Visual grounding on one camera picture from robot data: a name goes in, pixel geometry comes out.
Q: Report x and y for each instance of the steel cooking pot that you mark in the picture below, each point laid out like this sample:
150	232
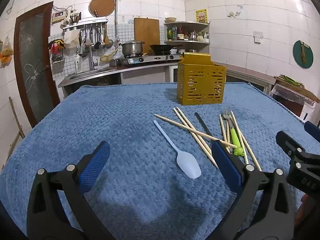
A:
132	48

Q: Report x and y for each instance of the hanging cream cloth bag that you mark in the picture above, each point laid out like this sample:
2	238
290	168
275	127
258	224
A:
72	38

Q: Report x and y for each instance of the clear plastic sheet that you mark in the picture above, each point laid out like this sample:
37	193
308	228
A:
292	93

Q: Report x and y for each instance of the thin wooden stick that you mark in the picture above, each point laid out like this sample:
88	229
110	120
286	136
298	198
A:
16	117

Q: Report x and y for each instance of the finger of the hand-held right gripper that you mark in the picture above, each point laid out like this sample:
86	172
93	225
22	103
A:
285	140
312	127

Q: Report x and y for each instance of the cream teapot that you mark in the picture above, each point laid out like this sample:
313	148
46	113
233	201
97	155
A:
200	37

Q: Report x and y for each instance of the beige power strip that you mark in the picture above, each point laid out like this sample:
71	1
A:
58	17

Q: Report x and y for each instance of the hanging plastic bag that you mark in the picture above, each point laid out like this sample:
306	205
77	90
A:
6	53

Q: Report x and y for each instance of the yellow and black gloves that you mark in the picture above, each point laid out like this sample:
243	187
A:
57	45

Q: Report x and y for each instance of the yellow perforated utensil holder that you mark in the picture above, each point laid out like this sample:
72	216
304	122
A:
200	85

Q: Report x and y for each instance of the grey corner shelf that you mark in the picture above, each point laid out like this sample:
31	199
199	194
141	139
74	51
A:
186	23

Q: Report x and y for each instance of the steel gas stove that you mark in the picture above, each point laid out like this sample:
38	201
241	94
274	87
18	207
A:
150	58

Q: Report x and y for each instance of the round bamboo tray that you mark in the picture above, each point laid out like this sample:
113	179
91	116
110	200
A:
101	5

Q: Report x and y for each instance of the grey wall pipe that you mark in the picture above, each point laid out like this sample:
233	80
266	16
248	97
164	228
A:
116	17

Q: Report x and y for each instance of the light blue plastic spoon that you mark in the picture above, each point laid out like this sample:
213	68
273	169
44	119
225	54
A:
186	163

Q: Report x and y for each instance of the black wok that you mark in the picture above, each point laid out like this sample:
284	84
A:
161	48

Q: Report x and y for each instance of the steel kitchen sink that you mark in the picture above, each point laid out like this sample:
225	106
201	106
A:
87	74

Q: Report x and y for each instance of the white wall hooks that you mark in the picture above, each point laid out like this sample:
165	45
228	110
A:
233	14

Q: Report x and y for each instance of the yellow wall poster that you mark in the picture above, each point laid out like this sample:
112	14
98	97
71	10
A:
201	15

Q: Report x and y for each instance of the hanging black ladle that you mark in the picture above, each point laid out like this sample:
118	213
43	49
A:
98	45

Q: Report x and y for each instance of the hanging metal skimmer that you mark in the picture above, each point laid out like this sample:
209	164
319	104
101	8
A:
109	43

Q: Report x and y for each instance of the wooden cutting board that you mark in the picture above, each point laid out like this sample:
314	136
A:
146	32

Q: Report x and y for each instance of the brown framed glass door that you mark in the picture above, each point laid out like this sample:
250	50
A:
35	75

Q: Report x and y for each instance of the white counter cabinet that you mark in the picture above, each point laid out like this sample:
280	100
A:
145	76

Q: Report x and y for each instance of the green vegetables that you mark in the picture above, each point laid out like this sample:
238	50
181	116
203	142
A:
291	80

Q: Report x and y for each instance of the cream bowl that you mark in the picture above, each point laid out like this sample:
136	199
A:
170	19

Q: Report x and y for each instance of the small metal jar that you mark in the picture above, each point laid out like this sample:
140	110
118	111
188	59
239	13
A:
192	36

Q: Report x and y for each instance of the green round board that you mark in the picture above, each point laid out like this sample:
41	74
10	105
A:
297	55

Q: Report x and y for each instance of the wooden crate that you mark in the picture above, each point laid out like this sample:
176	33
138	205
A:
291	105

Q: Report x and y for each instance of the steel wall utensil rack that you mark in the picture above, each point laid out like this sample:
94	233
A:
85	22

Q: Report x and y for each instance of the small metal cup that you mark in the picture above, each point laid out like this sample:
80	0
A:
113	63

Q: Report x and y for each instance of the dark grey utensil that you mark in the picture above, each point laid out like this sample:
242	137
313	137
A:
202	125

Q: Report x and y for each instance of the person's right hand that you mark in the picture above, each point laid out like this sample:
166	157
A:
301	210

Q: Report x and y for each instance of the green bottle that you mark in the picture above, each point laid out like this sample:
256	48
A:
171	34

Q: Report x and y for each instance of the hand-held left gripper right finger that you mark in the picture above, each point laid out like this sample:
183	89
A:
226	162

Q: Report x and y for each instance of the chopstick cup on rack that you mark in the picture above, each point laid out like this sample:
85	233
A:
75	19

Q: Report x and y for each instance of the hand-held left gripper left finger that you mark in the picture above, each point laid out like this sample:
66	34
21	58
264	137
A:
96	160

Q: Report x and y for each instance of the blue textured blanket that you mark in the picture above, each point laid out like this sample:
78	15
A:
125	117

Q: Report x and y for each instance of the dark kitchen countertop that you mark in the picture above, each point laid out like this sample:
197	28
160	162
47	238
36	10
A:
140	67

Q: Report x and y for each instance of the dark red sauce bottle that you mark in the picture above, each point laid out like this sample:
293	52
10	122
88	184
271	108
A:
180	34

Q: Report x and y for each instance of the white wall socket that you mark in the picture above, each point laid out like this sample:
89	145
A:
257	37

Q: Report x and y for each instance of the chrome faucet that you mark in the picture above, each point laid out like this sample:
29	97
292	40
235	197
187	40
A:
91	57

